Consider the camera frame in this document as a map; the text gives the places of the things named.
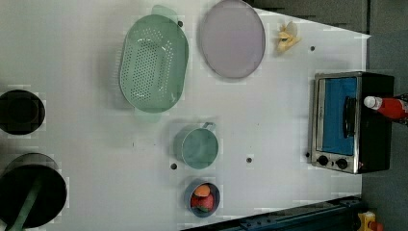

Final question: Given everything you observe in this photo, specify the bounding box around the red ketchup bottle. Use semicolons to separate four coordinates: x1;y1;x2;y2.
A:
364;96;408;119

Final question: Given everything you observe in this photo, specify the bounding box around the green utensil handle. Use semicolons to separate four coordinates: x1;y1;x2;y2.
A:
5;178;41;231

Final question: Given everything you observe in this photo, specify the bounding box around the blue metal frame rail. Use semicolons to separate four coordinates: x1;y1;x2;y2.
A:
183;196;368;231

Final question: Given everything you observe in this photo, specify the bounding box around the large black round pot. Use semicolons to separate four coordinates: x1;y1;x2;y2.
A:
1;153;67;231

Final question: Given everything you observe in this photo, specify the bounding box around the green metal cup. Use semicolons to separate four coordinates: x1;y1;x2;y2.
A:
173;122;219;169

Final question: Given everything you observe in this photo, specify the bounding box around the green perforated colander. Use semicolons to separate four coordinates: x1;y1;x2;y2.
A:
119;5;189;123

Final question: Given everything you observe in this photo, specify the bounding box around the yellow crumpled wrapper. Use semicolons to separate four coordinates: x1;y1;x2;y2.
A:
277;21;301;53

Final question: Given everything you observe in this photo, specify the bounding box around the yellow red clamp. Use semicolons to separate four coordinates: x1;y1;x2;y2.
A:
358;211;384;231

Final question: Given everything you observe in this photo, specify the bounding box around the grey bowl with fruit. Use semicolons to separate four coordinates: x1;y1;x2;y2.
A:
184;179;220;218

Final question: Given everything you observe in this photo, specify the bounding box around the black toaster oven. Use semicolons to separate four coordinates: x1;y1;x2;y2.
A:
310;71;394;174

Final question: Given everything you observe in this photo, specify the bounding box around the small black round pot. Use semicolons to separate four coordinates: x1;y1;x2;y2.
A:
0;90;46;136

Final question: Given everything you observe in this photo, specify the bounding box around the lilac round plate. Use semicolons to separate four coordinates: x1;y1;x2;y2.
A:
199;0;266;78

